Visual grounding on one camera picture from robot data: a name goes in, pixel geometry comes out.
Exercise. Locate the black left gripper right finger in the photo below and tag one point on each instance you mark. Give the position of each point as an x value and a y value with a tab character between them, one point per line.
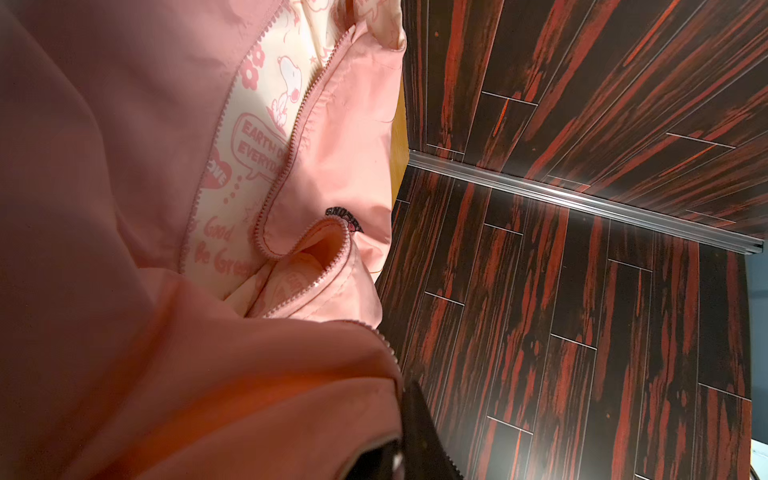
423	454

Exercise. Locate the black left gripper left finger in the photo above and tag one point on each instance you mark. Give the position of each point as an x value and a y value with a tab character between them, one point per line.
382	463

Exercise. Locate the pink zip-up jacket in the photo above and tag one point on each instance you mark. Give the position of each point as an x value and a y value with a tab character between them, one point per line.
196	202

